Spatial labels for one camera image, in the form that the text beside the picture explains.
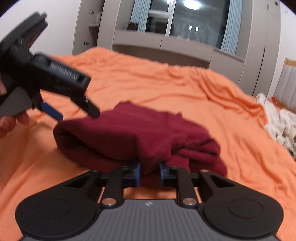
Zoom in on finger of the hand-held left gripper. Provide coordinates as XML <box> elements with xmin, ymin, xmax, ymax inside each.
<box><xmin>32</xmin><ymin>90</ymin><xmax>63</xmax><ymax>121</ymax></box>
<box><xmin>69</xmin><ymin>94</ymin><xmax>101</xmax><ymax>119</ymax></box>

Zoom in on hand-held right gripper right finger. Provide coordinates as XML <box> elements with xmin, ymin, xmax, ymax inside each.
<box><xmin>159</xmin><ymin>162</ymin><xmax>237</xmax><ymax>208</ymax></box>

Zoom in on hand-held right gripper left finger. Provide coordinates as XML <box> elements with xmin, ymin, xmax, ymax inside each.
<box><xmin>62</xmin><ymin>162</ymin><xmax>142</xmax><ymax>208</ymax></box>

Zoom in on dark red long-sleeve shirt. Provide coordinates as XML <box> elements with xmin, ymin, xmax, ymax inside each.
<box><xmin>53</xmin><ymin>102</ymin><xmax>228</xmax><ymax>178</ymax></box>

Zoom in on person's left hand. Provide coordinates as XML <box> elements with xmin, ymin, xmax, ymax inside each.
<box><xmin>0</xmin><ymin>82</ymin><xmax>31</xmax><ymax>139</ymax></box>

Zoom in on grey open shelf cabinet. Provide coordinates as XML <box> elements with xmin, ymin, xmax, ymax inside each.
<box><xmin>73</xmin><ymin>0</ymin><xmax>116</xmax><ymax>55</ymax></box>

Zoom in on orange blanket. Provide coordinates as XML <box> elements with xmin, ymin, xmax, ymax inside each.
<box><xmin>0</xmin><ymin>46</ymin><xmax>296</xmax><ymax>241</ymax></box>

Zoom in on blue curtain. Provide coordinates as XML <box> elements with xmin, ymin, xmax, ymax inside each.
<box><xmin>220</xmin><ymin>0</ymin><xmax>244</xmax><ymax>56</ymax></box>
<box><xmin>130</xmin><ymin>0</ymin><xmax>152</xmax><ymax>33</ymax></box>

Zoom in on grey window bench drawers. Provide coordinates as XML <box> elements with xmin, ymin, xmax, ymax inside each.
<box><xmin>112</xmin><ymin>30</ymin><xmax>245</xmax><ymax>69</ymax></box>

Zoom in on white crumpled cloth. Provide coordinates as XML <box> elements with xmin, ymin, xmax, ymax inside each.
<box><xmin>254</xmin><ymin>93</ymin><xmax>296</xmax><ymax>156</ymax></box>

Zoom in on window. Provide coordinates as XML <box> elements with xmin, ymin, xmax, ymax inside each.
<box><xmin>148</xmin><ymin>0</ymin><xmax>231</xmax><ymax>45</ymax></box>

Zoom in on beige padded headboard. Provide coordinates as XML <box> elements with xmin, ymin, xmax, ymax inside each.
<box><xmin>274</xmin><ymin>58</ymin><xmax>296</xmax><ymax>108</ymax></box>

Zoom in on grey tall wardrobe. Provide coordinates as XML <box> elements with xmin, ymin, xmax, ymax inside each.
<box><xmin>238</xmin><ymin>0</ymin><xmax>282</xmax><ymax>98</ymax></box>

